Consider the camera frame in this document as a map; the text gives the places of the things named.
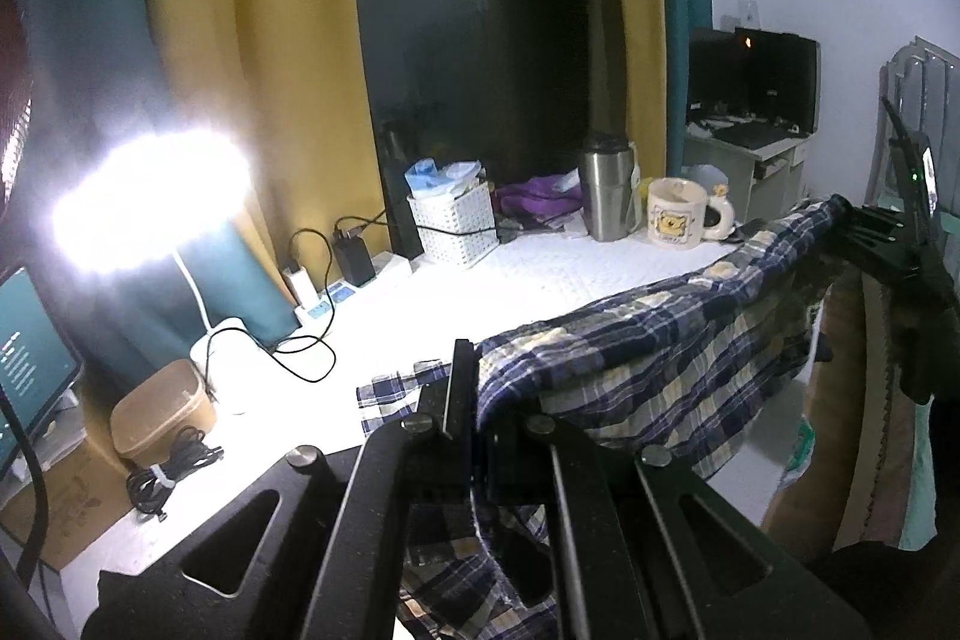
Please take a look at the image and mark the blue yellow plaid pants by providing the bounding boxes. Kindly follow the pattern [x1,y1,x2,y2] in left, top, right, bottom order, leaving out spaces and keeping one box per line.
[397,195,851,638]

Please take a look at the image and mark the white power strip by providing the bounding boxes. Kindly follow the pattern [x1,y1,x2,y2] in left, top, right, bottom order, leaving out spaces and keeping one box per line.
[295,252,413,326]

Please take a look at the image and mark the black power adapter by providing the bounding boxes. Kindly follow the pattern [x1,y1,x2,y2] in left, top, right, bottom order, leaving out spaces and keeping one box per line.
[332,234,376,287]

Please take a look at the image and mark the white perforated plastic basket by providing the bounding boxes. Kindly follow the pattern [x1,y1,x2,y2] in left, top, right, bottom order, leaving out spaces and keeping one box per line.
[407,182,500,268]

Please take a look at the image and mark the white charger plug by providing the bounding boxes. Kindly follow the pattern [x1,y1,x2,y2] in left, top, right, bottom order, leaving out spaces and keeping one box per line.
[281,263,320,312]

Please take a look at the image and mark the grey computer desk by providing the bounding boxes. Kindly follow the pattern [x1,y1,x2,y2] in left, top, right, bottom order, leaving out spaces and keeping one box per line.
[683,128,812,223]

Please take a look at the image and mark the purple cloth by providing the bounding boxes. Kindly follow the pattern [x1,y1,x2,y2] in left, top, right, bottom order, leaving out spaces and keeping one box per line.
[493,170,583,229]

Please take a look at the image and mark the white bear cartoon mug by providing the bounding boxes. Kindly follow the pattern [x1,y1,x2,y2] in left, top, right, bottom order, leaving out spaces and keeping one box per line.
[646,177,736,250]

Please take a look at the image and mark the black computer monitor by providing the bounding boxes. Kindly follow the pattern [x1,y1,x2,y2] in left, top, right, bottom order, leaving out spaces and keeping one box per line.
[686,28,820,135]

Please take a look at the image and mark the stainless steel tumbler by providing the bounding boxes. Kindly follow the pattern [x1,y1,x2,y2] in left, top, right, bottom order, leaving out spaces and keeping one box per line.
[578,131,635,242]

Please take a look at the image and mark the tan lidded food container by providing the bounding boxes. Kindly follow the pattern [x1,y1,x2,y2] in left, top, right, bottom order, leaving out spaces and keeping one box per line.
[109,359,217,468]

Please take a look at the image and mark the white desk lamp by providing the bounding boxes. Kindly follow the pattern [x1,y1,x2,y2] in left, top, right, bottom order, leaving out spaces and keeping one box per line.
[49,127,295,388]

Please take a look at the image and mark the brown cardboard box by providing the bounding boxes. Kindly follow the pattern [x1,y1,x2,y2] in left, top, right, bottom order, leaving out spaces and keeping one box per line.
[41,440,132,570]

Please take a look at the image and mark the yellow curtain right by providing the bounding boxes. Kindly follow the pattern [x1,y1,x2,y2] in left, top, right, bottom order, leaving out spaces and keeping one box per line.
[619,0,667,177]

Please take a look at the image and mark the yellow curtain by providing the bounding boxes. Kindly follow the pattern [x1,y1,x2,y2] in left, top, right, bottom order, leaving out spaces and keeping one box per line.
[619,0,667,177]
[148,0,384,292]

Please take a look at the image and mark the teal curtain left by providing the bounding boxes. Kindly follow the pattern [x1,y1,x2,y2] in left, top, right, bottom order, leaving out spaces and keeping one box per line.
[2,0,296,390]

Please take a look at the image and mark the tablet with green screen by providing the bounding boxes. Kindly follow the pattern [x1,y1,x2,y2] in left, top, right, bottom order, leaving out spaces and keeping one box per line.
[0,265,83,437]

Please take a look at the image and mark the yellow curtain left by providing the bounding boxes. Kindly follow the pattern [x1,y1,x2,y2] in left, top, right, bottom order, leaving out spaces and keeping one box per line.
[148,0,384,292]

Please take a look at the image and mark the black lamp power cable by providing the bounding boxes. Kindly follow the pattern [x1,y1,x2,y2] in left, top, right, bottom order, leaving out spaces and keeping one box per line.
[202,211,422,387]

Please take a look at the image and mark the coiled black cable bundle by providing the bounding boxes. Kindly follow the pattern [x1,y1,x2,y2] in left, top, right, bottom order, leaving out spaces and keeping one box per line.
[125,425,226,525]

